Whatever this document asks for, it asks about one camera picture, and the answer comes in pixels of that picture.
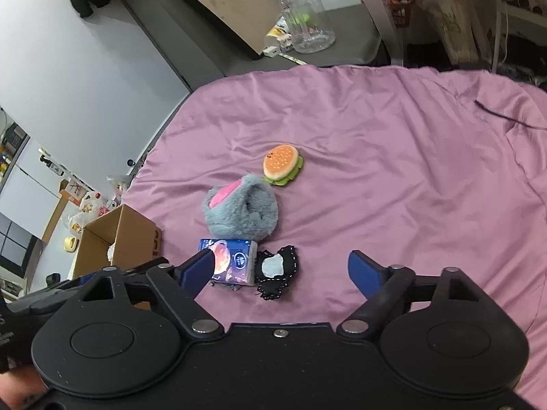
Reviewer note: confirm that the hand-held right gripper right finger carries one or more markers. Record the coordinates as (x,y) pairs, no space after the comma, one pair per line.
(363,271)

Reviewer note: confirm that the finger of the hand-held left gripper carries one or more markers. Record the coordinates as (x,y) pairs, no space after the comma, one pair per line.
(143,264)

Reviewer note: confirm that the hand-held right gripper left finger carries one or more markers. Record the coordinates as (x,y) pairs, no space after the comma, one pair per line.
(198,268)

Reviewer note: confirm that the blue tissue pack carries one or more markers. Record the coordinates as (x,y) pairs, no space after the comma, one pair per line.
(239,262)

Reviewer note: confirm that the grey fluffy plush toy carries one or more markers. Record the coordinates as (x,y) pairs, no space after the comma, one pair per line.
(243,213)

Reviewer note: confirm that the burger plush toy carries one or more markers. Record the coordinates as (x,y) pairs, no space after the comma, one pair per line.
(280,164)

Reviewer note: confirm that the yellow slipper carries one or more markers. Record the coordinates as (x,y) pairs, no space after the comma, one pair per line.
(71,244)

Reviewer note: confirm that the white plastic bag red print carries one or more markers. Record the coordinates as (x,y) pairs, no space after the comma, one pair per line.
(92,206)

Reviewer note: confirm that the clear plastic bag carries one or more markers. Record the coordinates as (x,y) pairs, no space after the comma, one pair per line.
(117,190)

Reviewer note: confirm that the pink bed sheet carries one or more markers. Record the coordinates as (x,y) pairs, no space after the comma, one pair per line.
(384,179)

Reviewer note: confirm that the small cardboard box orange print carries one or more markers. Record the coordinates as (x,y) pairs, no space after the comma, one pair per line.
(76,192)

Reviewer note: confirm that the white kitchen cabinet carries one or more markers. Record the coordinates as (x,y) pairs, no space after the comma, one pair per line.
(25,179)

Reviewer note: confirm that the grey door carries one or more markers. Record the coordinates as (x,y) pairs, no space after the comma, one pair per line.
(171,42)

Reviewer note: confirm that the white ruler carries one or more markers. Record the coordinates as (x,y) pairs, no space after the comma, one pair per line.
(292,58)

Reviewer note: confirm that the white charger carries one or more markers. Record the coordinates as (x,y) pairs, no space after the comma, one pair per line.
(271,51)

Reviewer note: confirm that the grey low platform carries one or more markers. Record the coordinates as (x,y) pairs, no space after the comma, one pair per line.
(342,42)

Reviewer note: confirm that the white bottle with yellow lid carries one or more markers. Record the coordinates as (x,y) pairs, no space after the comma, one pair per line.
(278,30)

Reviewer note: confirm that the beige paper bag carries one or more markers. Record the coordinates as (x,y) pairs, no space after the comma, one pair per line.
(457,30)

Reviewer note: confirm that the clear plastic water jug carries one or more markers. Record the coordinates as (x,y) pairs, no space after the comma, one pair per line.
(307,17)

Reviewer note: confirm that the red basket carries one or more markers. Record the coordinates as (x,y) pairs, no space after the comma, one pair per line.
(399,13)

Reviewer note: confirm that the white desk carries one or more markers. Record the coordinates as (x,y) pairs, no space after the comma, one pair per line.
(376,8)

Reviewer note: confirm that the black framed brown board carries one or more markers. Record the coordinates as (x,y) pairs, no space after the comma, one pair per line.
(222,0)

